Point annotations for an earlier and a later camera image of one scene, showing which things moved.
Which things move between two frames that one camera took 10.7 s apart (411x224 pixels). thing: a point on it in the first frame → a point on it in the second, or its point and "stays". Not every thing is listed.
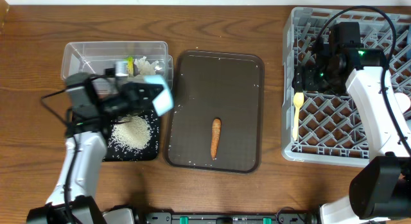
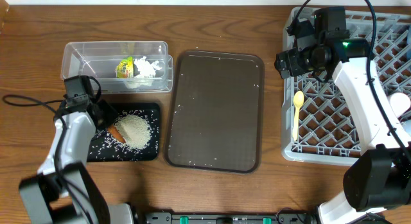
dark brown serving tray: [206, 86] stays
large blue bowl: [408, 42] stays
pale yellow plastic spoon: [298, 98] stays
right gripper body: [320, 81] → [300, 63]
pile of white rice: [132, 132] stays
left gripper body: [118, 107] → [106, 113]
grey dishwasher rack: [332, 128] stays
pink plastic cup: [403, 100] stays
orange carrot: [216, 133] → [112, 130]
